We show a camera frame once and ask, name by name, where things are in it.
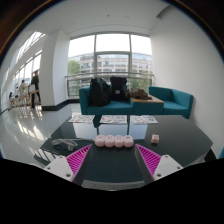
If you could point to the black backpack with label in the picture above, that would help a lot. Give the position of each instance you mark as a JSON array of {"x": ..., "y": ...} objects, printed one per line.
[{"x": 119, "y": 89}]

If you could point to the person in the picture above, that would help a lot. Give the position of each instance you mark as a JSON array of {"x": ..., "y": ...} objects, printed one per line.
[
  {"x": 35, "y": 88},
  {"x": 22, "y": 88}
]

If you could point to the teal table with wooden top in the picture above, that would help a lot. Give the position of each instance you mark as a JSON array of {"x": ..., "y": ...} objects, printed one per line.
[{"x": 146, "y": 105}]

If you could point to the metal balcony railing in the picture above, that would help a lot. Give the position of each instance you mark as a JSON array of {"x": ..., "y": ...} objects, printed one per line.
[{"x": 80, "y": 76}]

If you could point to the teal armchair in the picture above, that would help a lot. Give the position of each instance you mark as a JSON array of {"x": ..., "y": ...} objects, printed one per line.
[{"x": 176, "y": 101}]

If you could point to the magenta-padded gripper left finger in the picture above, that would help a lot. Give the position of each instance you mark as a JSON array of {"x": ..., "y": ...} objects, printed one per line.
[{"x": 60, "y": 166}]

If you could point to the pink power strip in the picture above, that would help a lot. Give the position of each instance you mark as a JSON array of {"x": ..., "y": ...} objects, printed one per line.
[{"x": 114, "y": 141}]

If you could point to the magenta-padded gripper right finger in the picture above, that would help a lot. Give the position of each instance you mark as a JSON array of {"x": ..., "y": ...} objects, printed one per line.
[{"x": 168, "y": 165}]

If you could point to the pink charger block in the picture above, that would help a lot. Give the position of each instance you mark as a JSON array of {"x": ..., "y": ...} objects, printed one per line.
[{"x": 155, "y": 138}]

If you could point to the large glass window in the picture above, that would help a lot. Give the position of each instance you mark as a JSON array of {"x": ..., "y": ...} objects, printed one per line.
[{"x": 111, "y": 53}]

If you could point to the long teal sofa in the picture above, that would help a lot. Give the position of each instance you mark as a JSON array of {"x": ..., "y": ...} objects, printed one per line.
[{"x": 110, "y": 107}]

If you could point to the large black backpack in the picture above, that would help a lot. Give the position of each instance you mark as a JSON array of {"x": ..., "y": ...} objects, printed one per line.
[{"x": 99, "y": 93}]

